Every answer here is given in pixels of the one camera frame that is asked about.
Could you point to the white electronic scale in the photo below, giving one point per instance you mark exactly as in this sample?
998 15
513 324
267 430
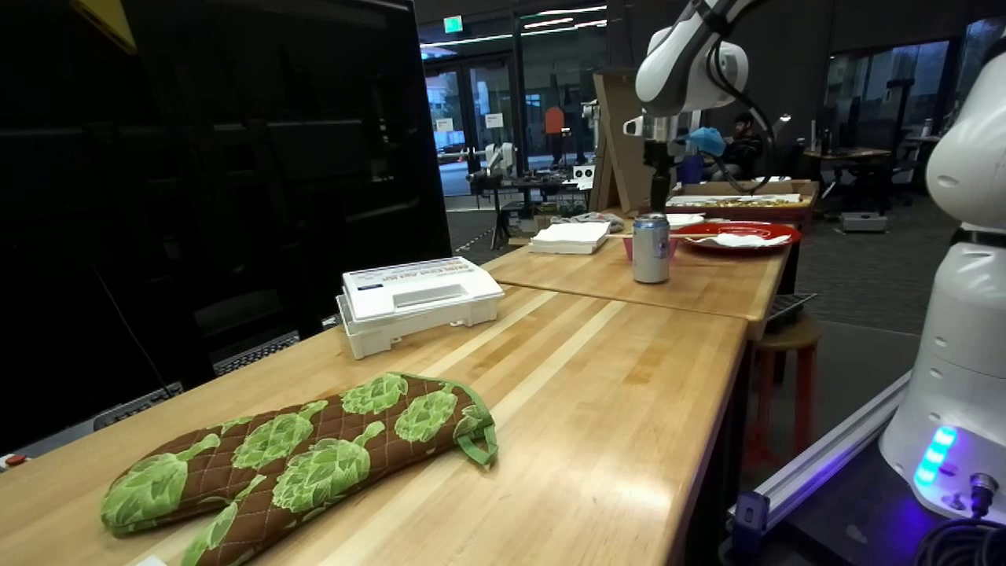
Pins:
382 306

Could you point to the green brown oven mitt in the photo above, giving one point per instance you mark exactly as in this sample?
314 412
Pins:
262 477

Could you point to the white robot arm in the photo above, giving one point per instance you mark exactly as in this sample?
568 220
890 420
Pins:
690 66

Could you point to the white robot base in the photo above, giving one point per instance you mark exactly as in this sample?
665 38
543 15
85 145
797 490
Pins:
948 436

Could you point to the red plate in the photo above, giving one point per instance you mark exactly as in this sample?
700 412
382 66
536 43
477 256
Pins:
700 233

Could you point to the white paper napkin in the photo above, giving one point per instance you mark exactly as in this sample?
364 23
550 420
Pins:
747 239

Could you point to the wooden stool red legs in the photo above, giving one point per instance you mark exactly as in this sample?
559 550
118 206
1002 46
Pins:
783 353

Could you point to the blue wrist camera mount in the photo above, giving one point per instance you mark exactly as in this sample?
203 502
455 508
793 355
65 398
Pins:
706 138

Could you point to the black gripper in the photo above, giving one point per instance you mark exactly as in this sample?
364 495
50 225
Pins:
659 158

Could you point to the cardboard pizza box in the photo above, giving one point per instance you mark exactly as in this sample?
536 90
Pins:
622 178

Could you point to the black monitor panel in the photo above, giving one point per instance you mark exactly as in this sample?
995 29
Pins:
197 188

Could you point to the white napkin stack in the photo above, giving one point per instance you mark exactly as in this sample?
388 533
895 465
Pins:
569 239

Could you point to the silver soda can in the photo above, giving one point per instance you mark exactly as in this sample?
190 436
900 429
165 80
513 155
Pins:
649 248

